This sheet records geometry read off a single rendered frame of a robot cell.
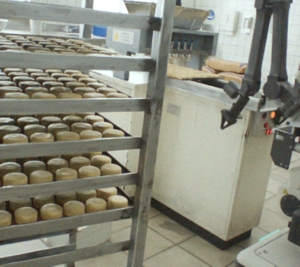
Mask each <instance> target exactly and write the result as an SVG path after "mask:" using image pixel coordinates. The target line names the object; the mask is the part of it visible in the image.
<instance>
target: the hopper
mask: <svg viewBox="0 0 300 267"><path fill-rule="evenodd" d="M122 1H123V2H124V5H125V7H126V9H127V11H128V13H130V14H137V15H147V16H155V14H156V3H153V2H147V1H133V0H122ZM211 12H212V11H209V10H205V9H196V8H188V7H183V6H175V13H174V19H173V28H178V29H191V30H198V29H199V28H200V26H201V25H202V23H204V22H205V20H206V18H207V17H208V16H209V15H210V13H211Z"/></svg>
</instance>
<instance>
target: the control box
mask: <svg viewBox="0 0 300 267"><path fill-rule="evenodd" d="M277 111H278V110H277V107H273V108H267V109H260V111H259V112H256V111H255V116H254V123H253V129H252V133H251V135H252V136H253V137H258V136H263V135H267V132H268V134H270V132H271V131H272V130H271V129H276V128H277V127H280V126H281V124H280V125H277V126H275V125H274V123H275V122H276V121H277ZM272 112H274V117H271V114H272ZM264 113H266V114H267V116H266V118H265V119H263V114H264ZM265 123H268V124H269V125H268V127H267V129H265V127H264V124H265ZM268 130H269V131H268ZM271 134H273V133H271Z"/></svg>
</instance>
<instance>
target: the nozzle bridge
mask: <svg viewBox="0 0 300 267"><path fill-rule="evenodd" d="M176 33H177V34H178V35H179V39H180V44H182V43H183V40H184V36H185V39H187V45H188V44H189V43H190V35H191V37H192V41H193V45H195V44H196V42H197V44H196V45H195V46H192V50H189V46H190V45H189V46H187V47H186V50H183V45H180V49H179V50H177V44H175V43H176V42H177V41H178V36H177V34H176ZM182 33H183V34H184V36H183V34H182ZM188 33H189V34H190V35H189V34H188ZM195 34H196V35H197V36H196V35H195ZM153 35H154V31H152V30H145V29H132V28H119V27H112V26H108V27H107V33H106V42H105V45H106V46H109V47H112V48H115V52H117V53H120V55H126V56H131V53H132V52H134V53H139V54H144V53H151V52H152V40H153ZM197 37H198V40H197ZM172 38H173V44H175V45H174V46H173V50H172V49H171V48H170V54H184V55H192V57H191V60H188V61H187V68H189V69H192V70H198V71H202V69H203V61H204V55H210V56H215V55H216V50H217V43H218V38H219V33H216V32H207V31H202V30H191V29H178V28H172ZM112 76H113V77H114V78H117V79H121V80H129V72H127V71H113V75H112Z"/></svg>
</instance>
